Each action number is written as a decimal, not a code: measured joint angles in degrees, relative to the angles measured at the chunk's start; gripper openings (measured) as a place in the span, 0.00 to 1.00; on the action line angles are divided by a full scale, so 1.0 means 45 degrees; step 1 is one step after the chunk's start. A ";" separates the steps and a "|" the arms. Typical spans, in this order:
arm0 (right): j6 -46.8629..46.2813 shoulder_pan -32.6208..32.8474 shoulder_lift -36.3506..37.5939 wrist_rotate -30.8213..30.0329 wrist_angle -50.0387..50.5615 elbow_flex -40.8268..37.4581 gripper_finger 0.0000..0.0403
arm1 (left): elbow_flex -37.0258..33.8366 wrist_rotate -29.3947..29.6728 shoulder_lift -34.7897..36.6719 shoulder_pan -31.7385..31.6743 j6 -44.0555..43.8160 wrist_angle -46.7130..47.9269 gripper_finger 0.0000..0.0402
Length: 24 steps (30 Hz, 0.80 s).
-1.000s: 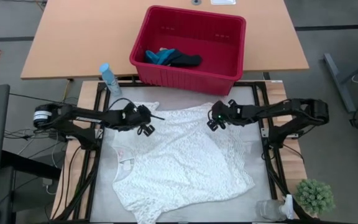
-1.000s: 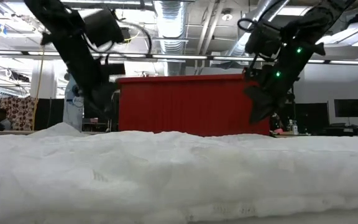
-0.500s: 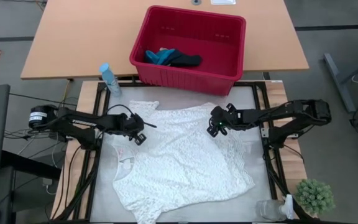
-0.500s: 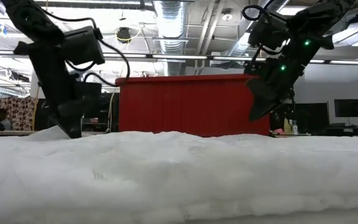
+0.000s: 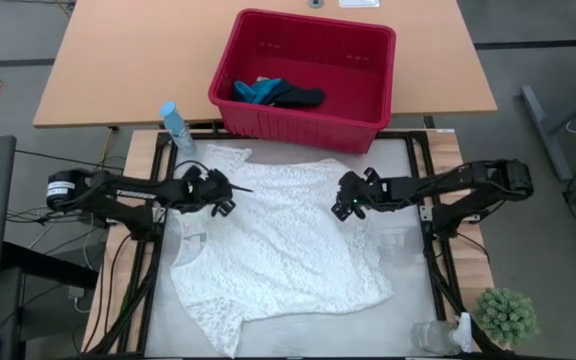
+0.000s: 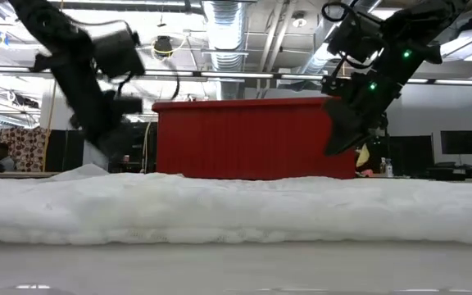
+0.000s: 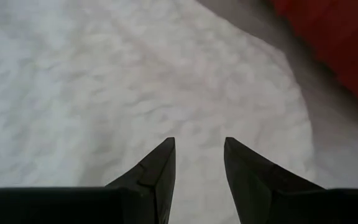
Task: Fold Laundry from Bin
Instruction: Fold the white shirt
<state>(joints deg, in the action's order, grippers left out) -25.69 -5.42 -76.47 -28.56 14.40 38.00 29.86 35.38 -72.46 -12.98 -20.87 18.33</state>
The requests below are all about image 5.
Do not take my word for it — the white power adapter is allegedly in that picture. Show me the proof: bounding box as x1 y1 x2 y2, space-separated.
66 284 91 315

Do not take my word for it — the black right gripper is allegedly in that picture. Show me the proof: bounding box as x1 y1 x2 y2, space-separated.
331 167 392 223

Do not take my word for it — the light brown wooden desk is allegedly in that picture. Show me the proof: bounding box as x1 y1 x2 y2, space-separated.
32 0 499 130

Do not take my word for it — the grey metal desk leg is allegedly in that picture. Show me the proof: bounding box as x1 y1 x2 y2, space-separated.
519 83 576 183

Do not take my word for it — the black garment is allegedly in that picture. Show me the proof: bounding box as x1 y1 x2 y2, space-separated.
266 79 327 109

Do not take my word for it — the clear spray bottle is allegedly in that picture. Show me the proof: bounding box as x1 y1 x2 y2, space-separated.
410 311 483 357

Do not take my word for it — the teal garment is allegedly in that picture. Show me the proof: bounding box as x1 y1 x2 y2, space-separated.
231 77 285 107

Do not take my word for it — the red plastic laundry bin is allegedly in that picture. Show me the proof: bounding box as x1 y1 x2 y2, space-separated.
207 8 398 155

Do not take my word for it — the yellow cable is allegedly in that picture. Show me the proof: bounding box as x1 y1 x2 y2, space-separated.
97 127 118 174

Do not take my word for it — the black aluminium table frame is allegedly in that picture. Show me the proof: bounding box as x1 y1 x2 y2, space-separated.
80 128 519 360

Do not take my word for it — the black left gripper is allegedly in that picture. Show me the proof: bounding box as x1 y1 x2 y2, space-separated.
182 166 255 219

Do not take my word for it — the blue-capped clear water bottle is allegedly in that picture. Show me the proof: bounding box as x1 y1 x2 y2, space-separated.
159 101 198 157

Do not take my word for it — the white lace shirt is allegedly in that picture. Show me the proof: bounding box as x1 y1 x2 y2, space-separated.
169 143 395 359

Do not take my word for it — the black furniture base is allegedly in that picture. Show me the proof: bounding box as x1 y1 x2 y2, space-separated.
0 241 100 360

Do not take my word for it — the small green potted plant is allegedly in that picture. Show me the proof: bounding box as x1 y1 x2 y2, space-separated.
472 286 541 350

